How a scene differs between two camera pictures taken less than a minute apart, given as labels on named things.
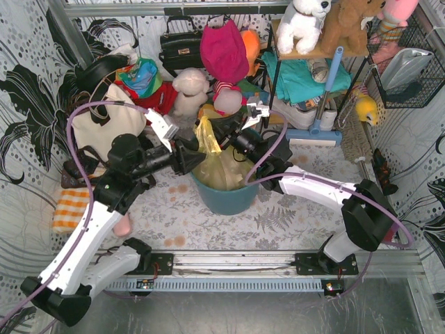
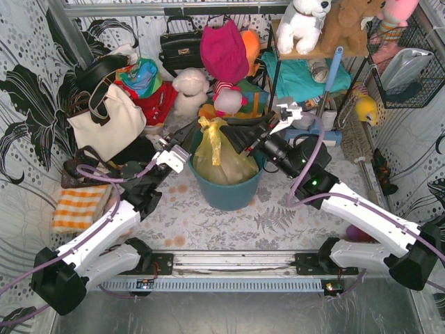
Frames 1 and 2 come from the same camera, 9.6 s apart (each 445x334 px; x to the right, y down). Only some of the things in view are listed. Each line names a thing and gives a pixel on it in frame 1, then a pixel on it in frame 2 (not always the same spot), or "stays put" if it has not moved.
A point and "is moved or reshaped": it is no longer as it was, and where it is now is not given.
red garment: (163, 99) stays put
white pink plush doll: (227, 99) stays put
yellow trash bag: (220, 168) is moved or reshaped
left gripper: (178, 155) to (166, 145)
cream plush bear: (192, 85) stays put
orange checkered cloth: (71, 204) stays put
